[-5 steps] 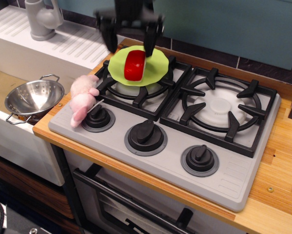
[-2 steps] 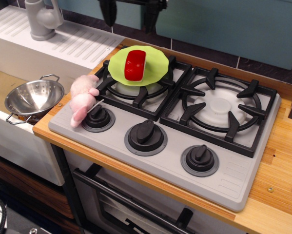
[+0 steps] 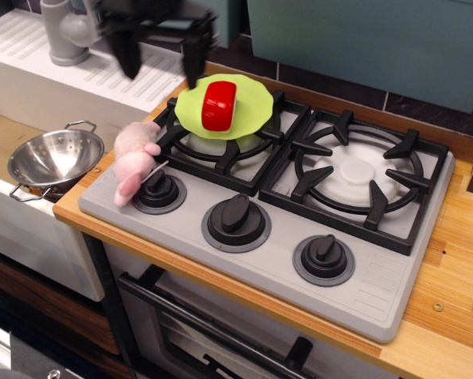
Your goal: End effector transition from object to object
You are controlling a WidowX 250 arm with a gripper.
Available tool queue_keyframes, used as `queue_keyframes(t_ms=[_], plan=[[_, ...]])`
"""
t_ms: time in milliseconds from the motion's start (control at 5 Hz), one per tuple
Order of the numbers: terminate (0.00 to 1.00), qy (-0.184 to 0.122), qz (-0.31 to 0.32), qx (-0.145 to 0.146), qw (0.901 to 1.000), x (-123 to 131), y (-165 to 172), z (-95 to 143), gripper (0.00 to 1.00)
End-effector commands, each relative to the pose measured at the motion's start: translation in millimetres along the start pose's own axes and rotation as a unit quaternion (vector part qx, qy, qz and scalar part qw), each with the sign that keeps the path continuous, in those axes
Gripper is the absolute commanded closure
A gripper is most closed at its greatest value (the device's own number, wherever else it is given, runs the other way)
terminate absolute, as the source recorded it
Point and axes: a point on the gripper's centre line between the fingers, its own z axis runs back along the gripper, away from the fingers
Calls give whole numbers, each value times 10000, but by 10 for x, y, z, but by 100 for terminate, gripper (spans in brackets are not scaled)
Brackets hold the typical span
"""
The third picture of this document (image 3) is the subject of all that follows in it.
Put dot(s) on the right black burner grate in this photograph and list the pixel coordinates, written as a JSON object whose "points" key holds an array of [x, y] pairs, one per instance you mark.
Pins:
{"points": [[368, 185]]}

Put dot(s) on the right black stove knob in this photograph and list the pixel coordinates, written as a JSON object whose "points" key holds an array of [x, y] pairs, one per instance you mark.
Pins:
{"points": [[324, 261]]}

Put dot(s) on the black stove knob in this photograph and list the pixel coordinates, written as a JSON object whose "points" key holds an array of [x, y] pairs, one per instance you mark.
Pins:
{"points": [[160, 194], [324, 261], [236, 225]]}

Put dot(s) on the toy oven door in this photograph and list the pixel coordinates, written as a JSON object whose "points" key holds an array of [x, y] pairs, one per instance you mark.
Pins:
{"points": [[168, 342]]}

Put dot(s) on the red toy sushi piece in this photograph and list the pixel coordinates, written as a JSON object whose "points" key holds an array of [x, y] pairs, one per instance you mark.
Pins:
{"points": [[218, 107]]}

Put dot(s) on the steel colander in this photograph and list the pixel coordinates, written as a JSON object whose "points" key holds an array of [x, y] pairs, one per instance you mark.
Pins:
{"points": [[49, 165]]}

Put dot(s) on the teal box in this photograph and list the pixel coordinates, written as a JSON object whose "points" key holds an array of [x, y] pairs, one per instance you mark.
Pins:
{"points": [[419, 49]]}

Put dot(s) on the green plastic plate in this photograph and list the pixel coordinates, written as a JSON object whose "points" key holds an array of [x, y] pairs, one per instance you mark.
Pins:
{"points": [[254, 107]]}

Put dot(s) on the grey toy faucet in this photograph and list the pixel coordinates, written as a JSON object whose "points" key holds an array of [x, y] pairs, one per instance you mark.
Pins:
{"points": [[70, 35]]}

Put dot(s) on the black oven door handle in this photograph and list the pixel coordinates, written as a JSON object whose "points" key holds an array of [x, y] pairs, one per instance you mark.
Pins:
{"points": [[144, 289]]}

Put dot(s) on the white toy sink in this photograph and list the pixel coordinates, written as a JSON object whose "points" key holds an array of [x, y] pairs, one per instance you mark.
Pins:
{"points": [[37, 96]]}

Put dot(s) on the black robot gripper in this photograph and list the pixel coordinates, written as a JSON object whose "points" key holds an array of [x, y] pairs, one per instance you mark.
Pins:
{"points": [[126, 23]]}

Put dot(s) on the black burner grate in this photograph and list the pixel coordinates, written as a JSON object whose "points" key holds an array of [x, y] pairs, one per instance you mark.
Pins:
{"points": [[368, 185], [240, 164]]}

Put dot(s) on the left black stove knob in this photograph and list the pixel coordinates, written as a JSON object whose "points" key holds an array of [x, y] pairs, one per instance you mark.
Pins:
{"points": [[160, 194]]}

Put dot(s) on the left black burner grate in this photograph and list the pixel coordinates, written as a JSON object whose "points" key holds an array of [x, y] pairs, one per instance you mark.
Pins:
{"points": [[240, 164]]}

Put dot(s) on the middle black stove knob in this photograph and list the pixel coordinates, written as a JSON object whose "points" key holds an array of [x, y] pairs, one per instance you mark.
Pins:
{"points": [[236, 225]]}

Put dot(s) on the pink plush toy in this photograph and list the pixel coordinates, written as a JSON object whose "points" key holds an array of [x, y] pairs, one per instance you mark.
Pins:
{"points": [[135, 149]]}

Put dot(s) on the grey toy stove top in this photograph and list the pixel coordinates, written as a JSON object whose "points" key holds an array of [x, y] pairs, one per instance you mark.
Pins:
{"points": [[371, 302]]}

